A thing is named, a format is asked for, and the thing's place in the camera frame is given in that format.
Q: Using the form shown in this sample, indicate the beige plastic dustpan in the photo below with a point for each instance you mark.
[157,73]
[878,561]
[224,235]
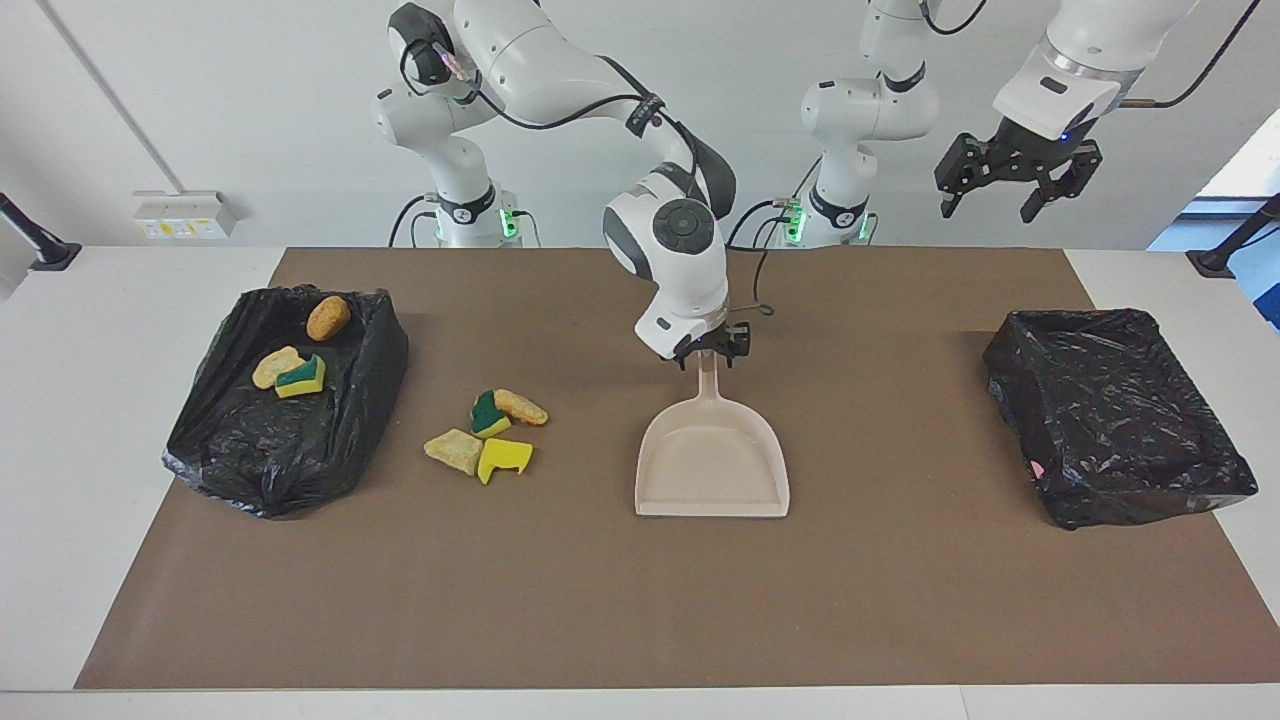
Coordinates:
[712,470]

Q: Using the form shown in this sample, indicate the black clamp stand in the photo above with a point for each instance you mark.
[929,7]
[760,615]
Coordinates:
[45,250]
[1215,262]

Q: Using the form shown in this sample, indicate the notched yellow sponge piece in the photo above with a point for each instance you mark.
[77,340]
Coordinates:
[505,458]

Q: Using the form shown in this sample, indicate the black bagged bin pink spot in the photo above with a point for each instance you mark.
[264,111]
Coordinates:
[1110,420]

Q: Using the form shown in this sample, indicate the brown table mat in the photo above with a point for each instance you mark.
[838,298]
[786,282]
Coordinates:
[640,600]

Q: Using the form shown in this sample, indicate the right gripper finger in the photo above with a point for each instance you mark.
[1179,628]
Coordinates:
[688,356]
[741,342]

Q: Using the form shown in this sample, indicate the elongated tan foam chunk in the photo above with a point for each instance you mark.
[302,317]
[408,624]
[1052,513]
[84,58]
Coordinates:
[522,407]

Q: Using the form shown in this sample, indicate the curved yellow green sponge wedge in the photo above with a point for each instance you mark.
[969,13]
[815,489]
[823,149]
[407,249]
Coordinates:
[303,381]

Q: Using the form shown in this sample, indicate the pale beige foam chunk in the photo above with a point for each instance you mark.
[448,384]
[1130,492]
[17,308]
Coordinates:
[273,367]

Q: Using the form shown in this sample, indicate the brown oval foam chunk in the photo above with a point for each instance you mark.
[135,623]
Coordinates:
[328,318]

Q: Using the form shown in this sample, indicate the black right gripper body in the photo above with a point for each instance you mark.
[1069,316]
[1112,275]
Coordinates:
[712,340]

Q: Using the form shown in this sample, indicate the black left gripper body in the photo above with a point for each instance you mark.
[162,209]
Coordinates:
[1025,150]

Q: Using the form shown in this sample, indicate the jagged green topped sponge piece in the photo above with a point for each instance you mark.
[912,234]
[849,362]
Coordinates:
[488,412]

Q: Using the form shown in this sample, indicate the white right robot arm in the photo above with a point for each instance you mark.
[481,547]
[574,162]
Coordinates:
[540,60]

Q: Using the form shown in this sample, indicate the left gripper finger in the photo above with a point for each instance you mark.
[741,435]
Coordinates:
[1070,180]
[955,170]

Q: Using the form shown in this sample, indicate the white wall conduit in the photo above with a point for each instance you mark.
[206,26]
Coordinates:
[113,98]

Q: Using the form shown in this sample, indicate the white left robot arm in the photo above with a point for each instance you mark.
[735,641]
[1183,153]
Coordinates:
[870,110]

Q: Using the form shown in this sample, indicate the white wall socket box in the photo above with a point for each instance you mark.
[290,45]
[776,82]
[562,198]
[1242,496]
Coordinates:
[185,215]

